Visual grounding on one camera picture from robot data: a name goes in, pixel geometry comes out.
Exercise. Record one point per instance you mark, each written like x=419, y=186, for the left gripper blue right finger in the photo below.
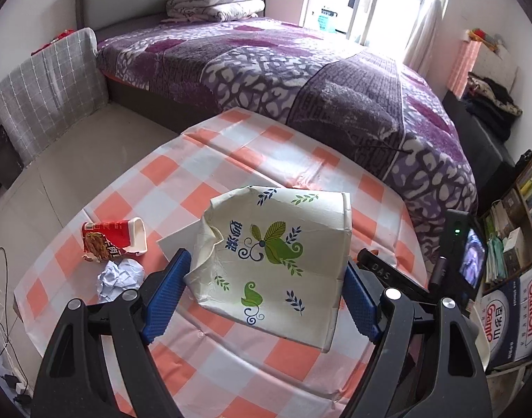
x=424, y=361

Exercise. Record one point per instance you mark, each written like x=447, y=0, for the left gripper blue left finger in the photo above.
x=73, y=380

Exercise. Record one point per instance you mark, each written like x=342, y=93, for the crushed leaf-print paper cup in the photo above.
x=274, y=259

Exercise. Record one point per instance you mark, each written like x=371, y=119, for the lower blue Ganten box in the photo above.
x=500, y=320

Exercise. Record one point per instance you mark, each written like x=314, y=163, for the wooden bookshelf with books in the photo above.
x=507, y=227

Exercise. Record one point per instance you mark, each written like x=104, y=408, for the crumpled white paper ball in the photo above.
x=117, y=277

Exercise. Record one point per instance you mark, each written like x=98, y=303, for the dark storage bench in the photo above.
x=491, y=163

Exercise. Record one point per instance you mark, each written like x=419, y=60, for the crushed red paper cup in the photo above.
x=110, y=240

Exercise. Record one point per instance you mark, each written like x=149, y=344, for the purple patterned bed blanket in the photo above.
x=376, y=111

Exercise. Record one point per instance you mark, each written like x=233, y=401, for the pile of folded clothes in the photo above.
x=491, y=104

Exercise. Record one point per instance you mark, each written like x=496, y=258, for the folded floral quilt pillows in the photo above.
x=216, y=11

